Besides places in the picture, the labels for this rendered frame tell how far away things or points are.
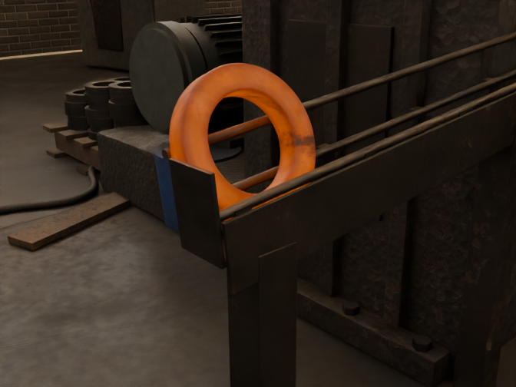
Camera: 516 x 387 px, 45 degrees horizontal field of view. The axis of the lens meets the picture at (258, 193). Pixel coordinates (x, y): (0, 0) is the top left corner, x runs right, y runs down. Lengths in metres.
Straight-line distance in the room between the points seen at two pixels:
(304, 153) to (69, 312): 1.10
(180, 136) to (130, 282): 1.21
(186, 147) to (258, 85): 0.12
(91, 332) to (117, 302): 0.15
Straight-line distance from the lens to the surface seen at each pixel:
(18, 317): 1.75
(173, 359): 1.49
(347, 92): 0.86
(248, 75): 0.72
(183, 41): 2.05
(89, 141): 2.80
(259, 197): 0.66
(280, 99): 0.74
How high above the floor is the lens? 0.84
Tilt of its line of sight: 20 degrees down
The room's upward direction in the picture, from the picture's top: 1 degrees counter-clockwise
